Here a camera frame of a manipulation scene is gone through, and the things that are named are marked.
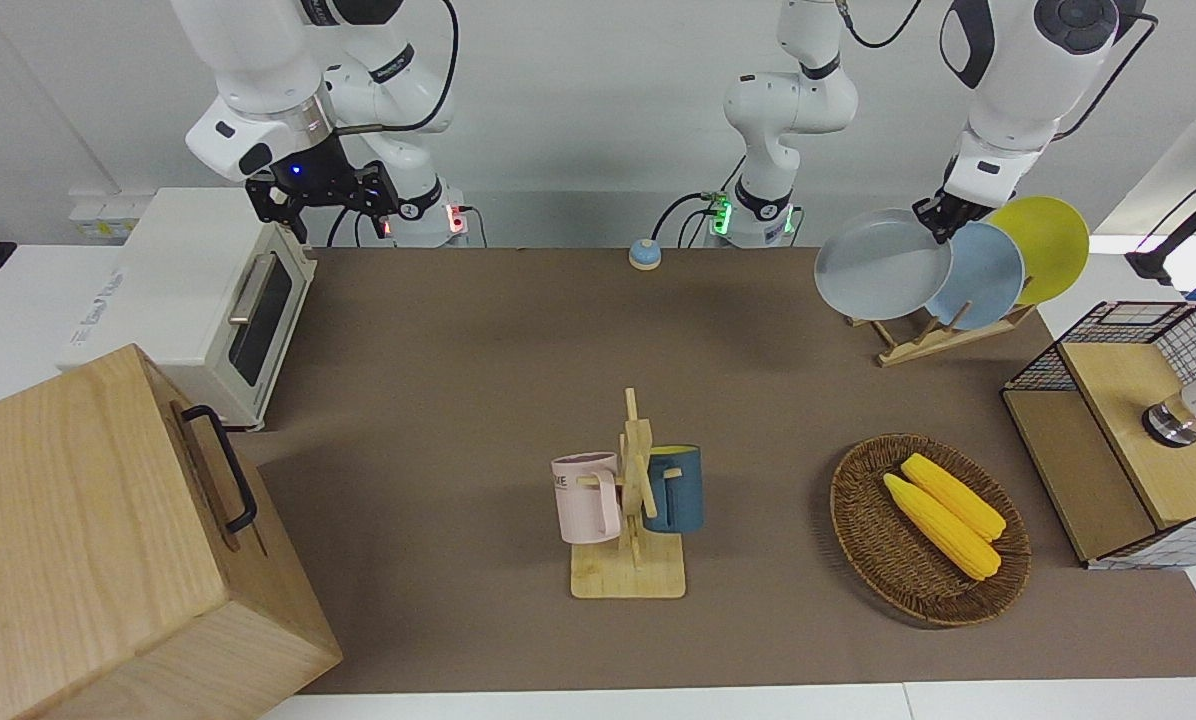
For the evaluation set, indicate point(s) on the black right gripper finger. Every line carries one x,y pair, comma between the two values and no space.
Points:
296,224
387,218

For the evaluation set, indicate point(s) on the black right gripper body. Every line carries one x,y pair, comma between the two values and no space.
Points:
313,178

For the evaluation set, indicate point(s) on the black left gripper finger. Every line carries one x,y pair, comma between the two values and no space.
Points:
945,234

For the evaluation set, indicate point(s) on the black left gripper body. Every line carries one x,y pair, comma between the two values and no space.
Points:
958,210

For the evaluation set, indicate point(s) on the gray plate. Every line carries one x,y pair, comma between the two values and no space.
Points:
878,265

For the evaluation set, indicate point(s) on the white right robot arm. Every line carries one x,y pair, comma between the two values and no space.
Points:
258,60

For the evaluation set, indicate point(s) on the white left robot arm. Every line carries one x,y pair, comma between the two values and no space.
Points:
1018,70

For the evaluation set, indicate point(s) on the light blue plate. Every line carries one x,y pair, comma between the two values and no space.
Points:
988,275

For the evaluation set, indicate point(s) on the yellow plate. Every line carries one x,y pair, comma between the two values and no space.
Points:
1053,240

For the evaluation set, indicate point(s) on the wooden plate rack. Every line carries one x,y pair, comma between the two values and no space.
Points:
918,345

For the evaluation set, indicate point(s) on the white toaster oven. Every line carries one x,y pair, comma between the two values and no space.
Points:
178,270

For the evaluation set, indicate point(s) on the brown table mat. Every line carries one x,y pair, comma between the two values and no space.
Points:
458,400

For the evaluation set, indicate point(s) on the small blue bell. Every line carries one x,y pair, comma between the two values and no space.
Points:
644,255

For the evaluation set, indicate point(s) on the yellow corn cob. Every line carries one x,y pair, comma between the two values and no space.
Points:
943,530
958,495

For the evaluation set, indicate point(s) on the white silver device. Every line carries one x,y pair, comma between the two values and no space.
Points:
1170,425

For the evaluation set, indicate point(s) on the brown wicker basket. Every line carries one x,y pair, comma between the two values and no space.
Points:
878,545

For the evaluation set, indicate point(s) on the pink mug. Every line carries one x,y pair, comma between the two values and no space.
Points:
583,500

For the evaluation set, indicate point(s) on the dark blue mug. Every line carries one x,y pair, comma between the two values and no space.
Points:
680,495

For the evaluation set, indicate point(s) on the wooden drawer cabinet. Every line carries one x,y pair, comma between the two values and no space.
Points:
88,540

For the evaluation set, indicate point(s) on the wooden mug tree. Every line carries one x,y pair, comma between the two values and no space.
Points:
630,575

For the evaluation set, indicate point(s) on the black camera stand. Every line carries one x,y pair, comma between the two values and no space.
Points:
1158,262

